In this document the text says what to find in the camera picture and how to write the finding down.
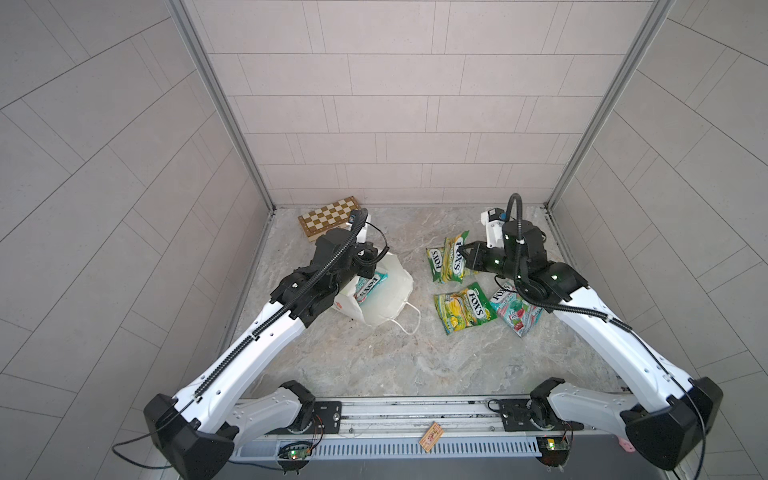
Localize teal mint Fox's candy bag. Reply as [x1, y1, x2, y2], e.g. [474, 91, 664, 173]
[490, 280, 543, 337]

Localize white paper bag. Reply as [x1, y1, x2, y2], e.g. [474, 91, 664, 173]
[332, 253, 422, 336]

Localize green yellow Fox's candy bag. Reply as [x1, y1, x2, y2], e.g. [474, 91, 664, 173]
[426, 247, 444, 283]

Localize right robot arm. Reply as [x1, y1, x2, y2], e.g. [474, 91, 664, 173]
[458, 195, 723, 471]

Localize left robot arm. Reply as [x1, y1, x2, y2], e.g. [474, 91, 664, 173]
[144, 208, 387, 479]

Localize green snack packs in bag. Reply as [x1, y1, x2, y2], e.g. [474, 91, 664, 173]
[354, 271, 388, 304]

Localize wooden chessboard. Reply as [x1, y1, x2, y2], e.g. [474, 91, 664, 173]
[298, 196, 361, 242]

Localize right circuit board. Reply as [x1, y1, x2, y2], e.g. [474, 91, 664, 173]
[536, 436, 570, 468]

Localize circuit board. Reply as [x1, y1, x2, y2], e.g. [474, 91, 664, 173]
[277, 441, 314, 474]
[536, 436, 570, 468]

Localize left circuit board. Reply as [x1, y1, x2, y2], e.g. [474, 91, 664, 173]
[277, 441, 314, 474]

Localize wooden mousetrap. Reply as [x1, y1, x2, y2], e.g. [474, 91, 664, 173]
[418, 422, 444, 453]

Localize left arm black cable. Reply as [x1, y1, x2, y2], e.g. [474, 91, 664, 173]
[110, 208, 391, 472]

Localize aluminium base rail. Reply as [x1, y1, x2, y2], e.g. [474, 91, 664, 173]
[167, 392, 670, 442]

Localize pink pig toy on rail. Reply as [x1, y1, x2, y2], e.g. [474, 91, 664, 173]
[619, 438, 636, 453]

